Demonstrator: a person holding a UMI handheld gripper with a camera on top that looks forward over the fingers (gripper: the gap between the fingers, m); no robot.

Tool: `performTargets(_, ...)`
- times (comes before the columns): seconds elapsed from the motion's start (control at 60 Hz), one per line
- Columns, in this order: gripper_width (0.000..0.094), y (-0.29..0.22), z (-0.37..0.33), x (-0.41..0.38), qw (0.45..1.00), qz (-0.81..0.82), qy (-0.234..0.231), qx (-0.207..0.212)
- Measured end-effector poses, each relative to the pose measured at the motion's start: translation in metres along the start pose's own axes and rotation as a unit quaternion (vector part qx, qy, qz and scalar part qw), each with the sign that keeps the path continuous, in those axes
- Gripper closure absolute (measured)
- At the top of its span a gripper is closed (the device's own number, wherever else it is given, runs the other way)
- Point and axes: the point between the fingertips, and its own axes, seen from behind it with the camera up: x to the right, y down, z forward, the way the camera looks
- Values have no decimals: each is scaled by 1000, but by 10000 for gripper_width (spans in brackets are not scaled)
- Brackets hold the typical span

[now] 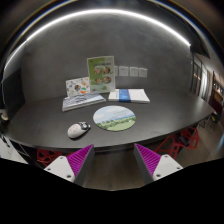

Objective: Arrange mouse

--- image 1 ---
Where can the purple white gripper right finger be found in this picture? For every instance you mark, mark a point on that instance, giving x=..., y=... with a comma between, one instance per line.
x=153, y=166

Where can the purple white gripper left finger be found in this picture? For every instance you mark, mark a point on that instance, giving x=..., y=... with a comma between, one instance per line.
x=73, y=167

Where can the white computer mouse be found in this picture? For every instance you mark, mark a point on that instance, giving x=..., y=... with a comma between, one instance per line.
x=78, y=129

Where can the round landscape mouse pad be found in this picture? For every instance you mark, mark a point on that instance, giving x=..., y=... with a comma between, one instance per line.
x=114, y=118

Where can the red geometric stool left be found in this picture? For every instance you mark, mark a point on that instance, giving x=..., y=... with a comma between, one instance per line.
x=45, y=157

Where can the red geometric stool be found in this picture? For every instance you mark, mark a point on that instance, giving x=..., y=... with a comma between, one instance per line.
x=187, y=138
x=45, y=157

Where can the red geometric stool right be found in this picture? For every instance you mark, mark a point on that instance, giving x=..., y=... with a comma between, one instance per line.
x=187, y=138

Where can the grey patterned book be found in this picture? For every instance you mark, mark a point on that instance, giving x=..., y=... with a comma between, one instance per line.
x=82, y=100

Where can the white book blue band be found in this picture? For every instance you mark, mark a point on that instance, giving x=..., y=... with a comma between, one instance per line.
x=129, y=95

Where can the white colourful standing card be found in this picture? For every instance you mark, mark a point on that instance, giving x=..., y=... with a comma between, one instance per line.
x=77, y=86

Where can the green standing brochure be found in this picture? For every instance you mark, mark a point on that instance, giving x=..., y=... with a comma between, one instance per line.
x=101, y=74

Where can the curved ceiling light strip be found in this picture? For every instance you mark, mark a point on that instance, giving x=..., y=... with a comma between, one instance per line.
x=87, y=13

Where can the white wall plate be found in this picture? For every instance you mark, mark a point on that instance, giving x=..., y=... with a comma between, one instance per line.
x=143, y=72
x=134, y=71
x=123, y=71

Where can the white wall plate partly hidden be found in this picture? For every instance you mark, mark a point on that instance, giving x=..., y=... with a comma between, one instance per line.
x=116, y=70

